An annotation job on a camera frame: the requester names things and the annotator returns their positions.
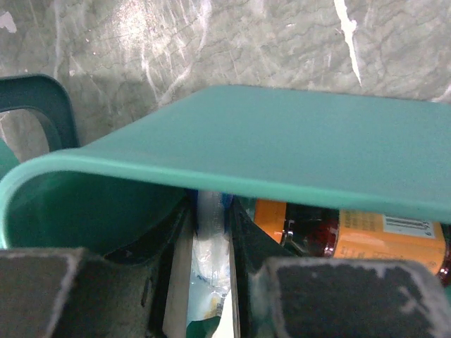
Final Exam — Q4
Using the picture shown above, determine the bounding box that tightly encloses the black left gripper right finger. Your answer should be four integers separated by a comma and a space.
230, 201, 450, 337

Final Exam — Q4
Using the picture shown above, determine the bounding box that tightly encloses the brown bottle orange cap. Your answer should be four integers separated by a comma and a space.
253, 199, 450, 287

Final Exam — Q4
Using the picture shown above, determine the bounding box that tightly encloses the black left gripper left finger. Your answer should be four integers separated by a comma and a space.
1, 204, 190, 337

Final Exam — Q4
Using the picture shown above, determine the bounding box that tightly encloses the teal medicine kit box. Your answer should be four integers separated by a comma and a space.
1, 75, 450, 254

